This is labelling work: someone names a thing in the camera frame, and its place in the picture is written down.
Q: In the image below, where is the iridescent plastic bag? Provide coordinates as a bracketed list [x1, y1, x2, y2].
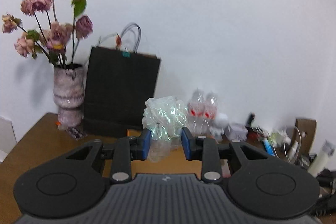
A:
[142, 96, 187, 162]

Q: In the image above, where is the left clear water bottle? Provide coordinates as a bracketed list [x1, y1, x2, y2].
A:
[187, 89, 205, 135]

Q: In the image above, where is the clear water bottle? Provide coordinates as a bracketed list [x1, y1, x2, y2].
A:
[187, 89, 205, 135]
[204, 93, 218, 132]

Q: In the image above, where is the right clear water bottle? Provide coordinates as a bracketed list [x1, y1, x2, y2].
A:
[204, 93, 218, 132]

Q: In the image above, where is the white round robot toy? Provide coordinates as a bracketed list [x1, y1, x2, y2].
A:
[210, 113, 229, 143]

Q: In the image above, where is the small lilac tin box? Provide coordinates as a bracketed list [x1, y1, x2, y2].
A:
[224, 123, 248, 141]

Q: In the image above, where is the black paper shopping bag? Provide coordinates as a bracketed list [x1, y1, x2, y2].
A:
[83, 23, 162, 137]

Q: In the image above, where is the small dark foil packet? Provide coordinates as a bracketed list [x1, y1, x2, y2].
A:
[66, 127, 87, 140]

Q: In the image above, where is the black upright device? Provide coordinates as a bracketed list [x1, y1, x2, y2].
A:
[245, 113, 255, 127]

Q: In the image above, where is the blue white tube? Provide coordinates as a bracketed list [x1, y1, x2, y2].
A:
[262, 138, 275, 156]

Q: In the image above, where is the pink mottled ceramic vase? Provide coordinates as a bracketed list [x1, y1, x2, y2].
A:
[53, 64, 85, 128]

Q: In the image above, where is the brown cardboard piece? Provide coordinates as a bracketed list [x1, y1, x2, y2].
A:
[295, 118, 317, 155]

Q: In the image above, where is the white cylindrical bottle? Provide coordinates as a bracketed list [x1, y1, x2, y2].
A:
[307, 140, 335, 177]

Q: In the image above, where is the pink dried flower bouquet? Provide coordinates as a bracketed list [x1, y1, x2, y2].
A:
[1, 0, 93, 69]

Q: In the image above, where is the white cables bundle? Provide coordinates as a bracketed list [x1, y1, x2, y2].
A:
[252, 125, 302, 164]

